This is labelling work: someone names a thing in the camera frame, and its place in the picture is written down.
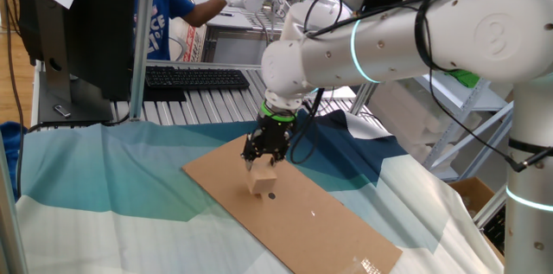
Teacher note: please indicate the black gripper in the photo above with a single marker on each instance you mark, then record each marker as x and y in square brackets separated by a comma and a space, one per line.
[274, 135]

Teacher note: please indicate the light wooden cube block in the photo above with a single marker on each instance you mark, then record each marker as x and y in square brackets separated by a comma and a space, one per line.
[261, 179]

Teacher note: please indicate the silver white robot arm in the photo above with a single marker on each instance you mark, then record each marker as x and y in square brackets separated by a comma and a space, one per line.
[475, 36]

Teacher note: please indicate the bare person forearm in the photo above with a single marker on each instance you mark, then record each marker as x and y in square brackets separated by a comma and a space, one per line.
[205, 11]

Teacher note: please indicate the brown cardboard sheet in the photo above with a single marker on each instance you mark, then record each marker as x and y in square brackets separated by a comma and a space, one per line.
[302, 231]

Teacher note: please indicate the black computer keyboard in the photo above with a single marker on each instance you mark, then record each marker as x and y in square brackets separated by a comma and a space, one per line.
[194, 78]

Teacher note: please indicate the red white printed board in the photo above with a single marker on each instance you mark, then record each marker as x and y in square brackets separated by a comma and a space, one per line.
[194, 45]

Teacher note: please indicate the white foam blocks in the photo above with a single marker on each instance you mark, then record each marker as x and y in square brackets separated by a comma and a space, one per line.
[402, 110]

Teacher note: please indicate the blue green white cloth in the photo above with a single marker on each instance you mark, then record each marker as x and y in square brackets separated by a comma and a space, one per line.
[108, 170]

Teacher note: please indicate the person in blue shirt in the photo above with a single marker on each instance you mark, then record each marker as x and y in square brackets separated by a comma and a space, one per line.
[157, 10]

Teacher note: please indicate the silver black usb stick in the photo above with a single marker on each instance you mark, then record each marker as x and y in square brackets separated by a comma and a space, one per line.
[62, 111]

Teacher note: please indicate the black computer monitor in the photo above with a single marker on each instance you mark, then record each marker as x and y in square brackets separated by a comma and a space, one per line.
[99, 27]

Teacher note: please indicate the brown cardboard box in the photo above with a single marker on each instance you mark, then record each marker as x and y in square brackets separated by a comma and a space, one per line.
[471, 192]

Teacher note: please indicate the green cloth item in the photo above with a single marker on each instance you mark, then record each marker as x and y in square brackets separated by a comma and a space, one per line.
[466, 78]

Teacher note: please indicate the grey metal shelf rack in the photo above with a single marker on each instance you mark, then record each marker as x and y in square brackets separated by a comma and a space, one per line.
[484, 99]

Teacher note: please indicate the blue fabric item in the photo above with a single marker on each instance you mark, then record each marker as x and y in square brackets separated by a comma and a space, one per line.
[10, 148]

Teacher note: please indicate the aluminium frame post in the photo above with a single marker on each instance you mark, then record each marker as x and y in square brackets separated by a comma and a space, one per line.
[8, 231]
[142, 49]

